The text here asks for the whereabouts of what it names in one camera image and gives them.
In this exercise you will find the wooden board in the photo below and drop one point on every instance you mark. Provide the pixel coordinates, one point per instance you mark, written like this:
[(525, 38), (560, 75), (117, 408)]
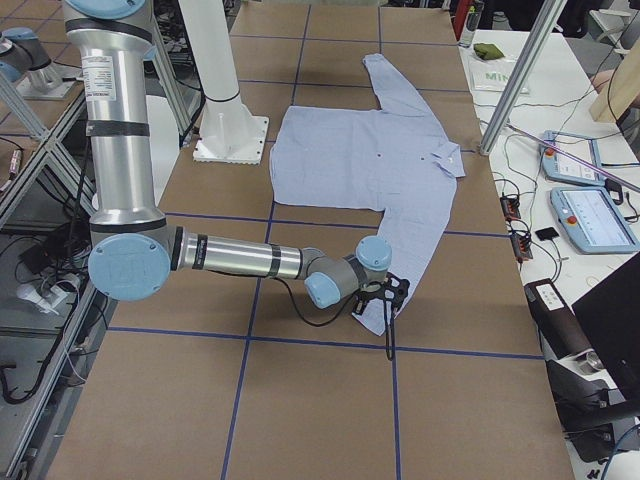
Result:
[(618, 89)]

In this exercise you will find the black label printer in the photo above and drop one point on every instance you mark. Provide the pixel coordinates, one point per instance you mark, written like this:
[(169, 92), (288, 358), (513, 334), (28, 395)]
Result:
[(555, 319)]

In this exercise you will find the green cloth pouch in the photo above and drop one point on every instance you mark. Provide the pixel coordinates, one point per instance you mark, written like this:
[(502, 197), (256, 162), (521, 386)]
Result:
[(488, 51)]

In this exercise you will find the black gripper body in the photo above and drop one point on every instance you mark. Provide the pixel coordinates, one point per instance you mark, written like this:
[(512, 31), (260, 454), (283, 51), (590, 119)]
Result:
[(362, 303)]

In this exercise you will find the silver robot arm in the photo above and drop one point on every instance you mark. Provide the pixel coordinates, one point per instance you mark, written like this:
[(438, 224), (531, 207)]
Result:
[(134, 248), (28, 66)]

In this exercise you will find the black monitor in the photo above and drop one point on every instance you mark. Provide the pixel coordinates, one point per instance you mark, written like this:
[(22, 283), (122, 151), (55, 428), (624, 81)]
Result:
[(609, 317)]

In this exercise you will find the light blue striped shirt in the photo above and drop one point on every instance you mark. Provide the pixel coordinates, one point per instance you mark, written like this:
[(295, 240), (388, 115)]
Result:
[(396, 160)]

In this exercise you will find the orange circuit board far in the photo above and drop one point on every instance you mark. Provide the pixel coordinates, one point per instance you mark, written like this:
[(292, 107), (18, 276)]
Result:
[(510, 206)]

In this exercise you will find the far teach pendant tablet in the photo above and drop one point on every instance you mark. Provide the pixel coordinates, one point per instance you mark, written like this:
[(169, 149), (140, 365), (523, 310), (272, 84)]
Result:
[(574, 159)]

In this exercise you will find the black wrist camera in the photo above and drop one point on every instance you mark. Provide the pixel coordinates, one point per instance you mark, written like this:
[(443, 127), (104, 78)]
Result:
[(396, 291)]

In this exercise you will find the near teach pendant tablet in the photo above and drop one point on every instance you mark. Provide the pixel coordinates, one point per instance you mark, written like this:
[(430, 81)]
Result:
[(592, 221)]

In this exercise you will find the orange circuit board near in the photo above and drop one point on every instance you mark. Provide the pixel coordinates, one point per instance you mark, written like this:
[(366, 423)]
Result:
[(521, 245)]

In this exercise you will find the orange circuit board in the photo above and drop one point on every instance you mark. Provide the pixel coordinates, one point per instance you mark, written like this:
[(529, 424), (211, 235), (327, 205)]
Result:
[(510, 206), (521, 245)]

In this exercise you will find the teach pendant tablet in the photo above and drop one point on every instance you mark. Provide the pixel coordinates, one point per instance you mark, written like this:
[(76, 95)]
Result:
[(574, 159), (592, 221)]

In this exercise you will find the white MINI plastic bag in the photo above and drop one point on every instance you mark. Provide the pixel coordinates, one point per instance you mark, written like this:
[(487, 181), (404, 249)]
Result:
[(490, 75)]

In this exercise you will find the aluminium frame post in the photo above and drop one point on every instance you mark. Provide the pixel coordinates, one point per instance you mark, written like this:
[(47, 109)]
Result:
[(536, 40)]

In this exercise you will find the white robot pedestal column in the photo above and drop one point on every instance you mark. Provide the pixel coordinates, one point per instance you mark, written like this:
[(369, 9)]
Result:
[(228, 132)]

